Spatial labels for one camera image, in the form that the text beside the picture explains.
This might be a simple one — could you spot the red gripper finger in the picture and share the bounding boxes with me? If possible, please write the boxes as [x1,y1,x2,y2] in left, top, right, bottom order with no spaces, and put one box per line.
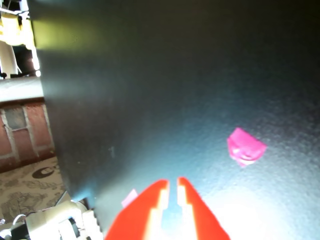
[176,176,231,240]
[103,178,170,240]

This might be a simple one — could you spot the magenta block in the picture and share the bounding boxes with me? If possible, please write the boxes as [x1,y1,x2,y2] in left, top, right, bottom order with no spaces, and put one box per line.
[226,126,268,168]

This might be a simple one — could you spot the yellow cloth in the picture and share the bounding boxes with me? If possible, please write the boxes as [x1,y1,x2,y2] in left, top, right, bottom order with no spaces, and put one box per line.
[0,13,35,48]

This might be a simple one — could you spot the patterned beige rug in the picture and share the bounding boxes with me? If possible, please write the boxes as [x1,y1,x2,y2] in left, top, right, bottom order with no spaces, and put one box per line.
[0,154,68,223]

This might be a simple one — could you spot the pink tape strip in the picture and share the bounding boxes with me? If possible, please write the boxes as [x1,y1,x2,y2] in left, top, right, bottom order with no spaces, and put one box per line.
[121,188,140,208]

